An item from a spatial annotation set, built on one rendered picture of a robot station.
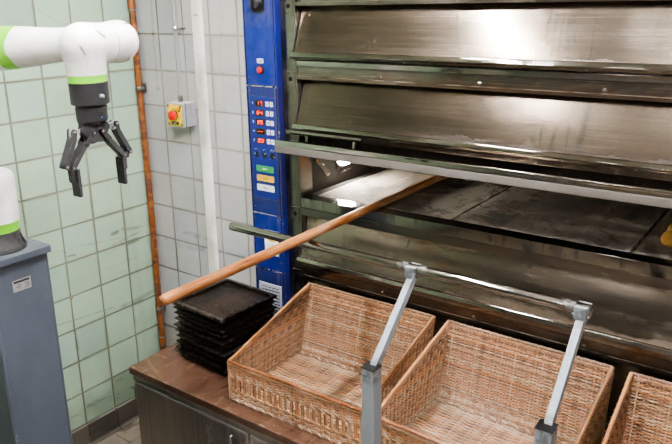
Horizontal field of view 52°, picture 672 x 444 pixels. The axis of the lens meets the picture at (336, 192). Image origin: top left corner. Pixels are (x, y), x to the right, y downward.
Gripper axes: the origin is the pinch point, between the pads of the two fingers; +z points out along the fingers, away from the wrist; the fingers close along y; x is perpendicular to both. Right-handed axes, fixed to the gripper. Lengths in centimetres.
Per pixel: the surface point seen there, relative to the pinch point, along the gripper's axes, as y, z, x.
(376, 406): -35, 63, 60
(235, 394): -46, 87, -3
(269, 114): -94, -1, -23
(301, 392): -45, 75, 26
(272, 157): -94, 16, -22
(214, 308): -63, 68, -28
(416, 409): -69, 85, 54
